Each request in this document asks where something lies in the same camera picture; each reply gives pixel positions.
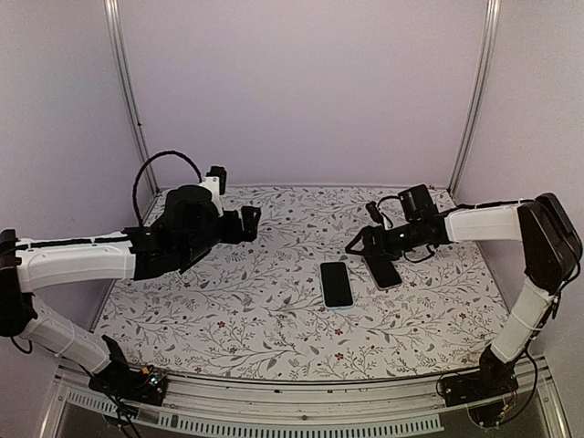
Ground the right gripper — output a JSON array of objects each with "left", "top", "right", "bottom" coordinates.
[{"left": 347, "top": 220, "right": 423, "bottom": 261}]

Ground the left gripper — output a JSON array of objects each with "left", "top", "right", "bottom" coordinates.
[{"left": 180, "top": 204, "right": 260, "bottom": 265}]

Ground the black purple phone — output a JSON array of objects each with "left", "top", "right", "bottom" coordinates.
[{"left": 364, "top": 256, "right": 402, "bottom": 290}]

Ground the light blue phone case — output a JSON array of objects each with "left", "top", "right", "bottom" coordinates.
[{"left": 318, "top": 260, "right": 355, "bottom": 312}]

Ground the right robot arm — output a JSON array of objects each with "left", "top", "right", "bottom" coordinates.
[{"left": 345, "top": 184, "right": 583, "bottom": 398}]

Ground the floral table mat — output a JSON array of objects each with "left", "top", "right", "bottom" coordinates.
[{"left": 97, "top": 187, "right": 507, "bottom": 381}]

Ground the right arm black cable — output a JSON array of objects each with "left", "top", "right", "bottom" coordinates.
[{"left": 365, "top": 194, "right": 402, "bottom": 229}]

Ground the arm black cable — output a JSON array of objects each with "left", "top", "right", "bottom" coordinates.
[
  {"left": 131, "top": 151, "right": 204, "bottom": 220},
  {"left": 365, "top": 194, "right": 402, "bottom": 229}
]

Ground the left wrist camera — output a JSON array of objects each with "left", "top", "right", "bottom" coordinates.
[{"left": 200, "top": 166, "right": 227, "bottom": 217}]

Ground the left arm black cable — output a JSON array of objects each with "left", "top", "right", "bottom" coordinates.
[{"left": 131, "top": 151, "right": 204, "bottom": 220}]

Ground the front aluminium rail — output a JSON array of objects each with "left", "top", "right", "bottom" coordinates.
[{"left": 40, "top": 356, "right": 572, "bottom": 437}]

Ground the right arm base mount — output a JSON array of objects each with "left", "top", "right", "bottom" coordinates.
[{"left": 436, "top": 367, "right": 518, "bottom": 407}]

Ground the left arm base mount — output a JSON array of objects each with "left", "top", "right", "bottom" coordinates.
[{"left": 89, "top": 362, "right": 168, "bottom": 406}]

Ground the left aluminium frame post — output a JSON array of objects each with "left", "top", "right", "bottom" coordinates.
[{"left": 103, "top": 0, "right": 150, "bottom": 164}]

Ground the aluminium frame post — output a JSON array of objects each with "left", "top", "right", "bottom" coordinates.
[
  {"left": 103, "top": 0, "right": 150, "bottom": 164},
  {"left": 446, "top": 0, "right": 502, "bottom": 193}
]

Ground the right aluminium frame post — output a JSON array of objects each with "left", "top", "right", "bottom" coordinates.
[{"left": 446, "top": 0, "right": 502, "bottom": 193}]

